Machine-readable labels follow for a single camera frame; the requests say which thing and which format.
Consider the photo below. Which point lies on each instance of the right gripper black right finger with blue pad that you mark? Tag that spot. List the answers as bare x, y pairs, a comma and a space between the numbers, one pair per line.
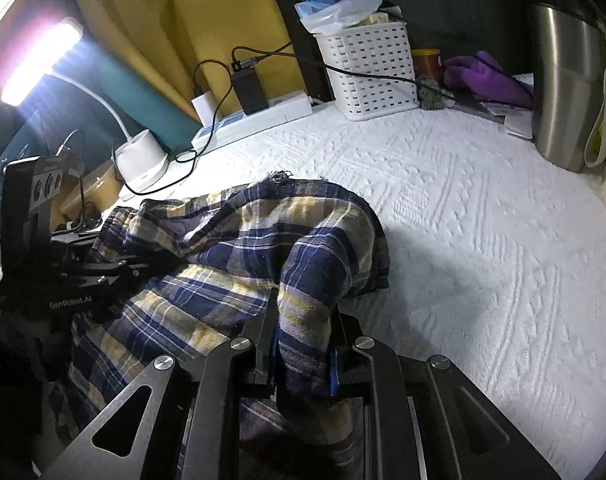
425, 419

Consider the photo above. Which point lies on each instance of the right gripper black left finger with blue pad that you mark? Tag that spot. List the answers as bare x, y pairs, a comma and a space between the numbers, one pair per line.
178, 420

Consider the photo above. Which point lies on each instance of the blue yellow plaid pants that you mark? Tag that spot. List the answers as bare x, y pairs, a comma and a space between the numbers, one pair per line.
306, 245

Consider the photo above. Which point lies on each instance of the beige lidded container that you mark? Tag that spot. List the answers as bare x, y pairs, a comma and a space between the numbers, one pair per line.
101, 188

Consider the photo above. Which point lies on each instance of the white desk lamp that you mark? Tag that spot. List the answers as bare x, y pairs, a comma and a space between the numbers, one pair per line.
140, 160

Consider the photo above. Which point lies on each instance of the teal curtain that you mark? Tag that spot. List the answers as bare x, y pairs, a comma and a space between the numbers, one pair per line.
55, 108

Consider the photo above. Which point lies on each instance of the white textured bedspread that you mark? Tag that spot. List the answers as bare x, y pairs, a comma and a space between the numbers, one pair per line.
498, 258

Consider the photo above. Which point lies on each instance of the white USB charger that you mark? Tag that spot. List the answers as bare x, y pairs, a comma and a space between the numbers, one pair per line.
206, 108

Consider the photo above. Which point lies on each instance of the black power adapter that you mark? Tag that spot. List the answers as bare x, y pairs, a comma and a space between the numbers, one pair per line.
249, 91

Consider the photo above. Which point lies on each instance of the yellow curtain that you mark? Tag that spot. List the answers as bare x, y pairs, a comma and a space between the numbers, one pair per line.
173, 44

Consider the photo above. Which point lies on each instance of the white power strip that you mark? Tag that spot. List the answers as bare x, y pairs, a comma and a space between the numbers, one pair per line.
238, 126

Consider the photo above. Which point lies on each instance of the purple cloth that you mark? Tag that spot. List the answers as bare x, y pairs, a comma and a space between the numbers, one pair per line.
484, 77

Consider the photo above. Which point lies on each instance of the white perforated plastic basket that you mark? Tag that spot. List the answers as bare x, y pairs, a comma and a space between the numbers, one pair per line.
370, 70

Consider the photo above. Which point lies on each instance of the orange lidded jar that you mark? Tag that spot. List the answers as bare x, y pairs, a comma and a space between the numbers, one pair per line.
427, 63

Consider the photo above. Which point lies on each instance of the stainless steel tumbler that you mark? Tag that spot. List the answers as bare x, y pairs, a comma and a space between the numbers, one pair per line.
569, 86

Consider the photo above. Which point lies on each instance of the blue plastic bags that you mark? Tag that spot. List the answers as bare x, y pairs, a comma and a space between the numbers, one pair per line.
328, 17

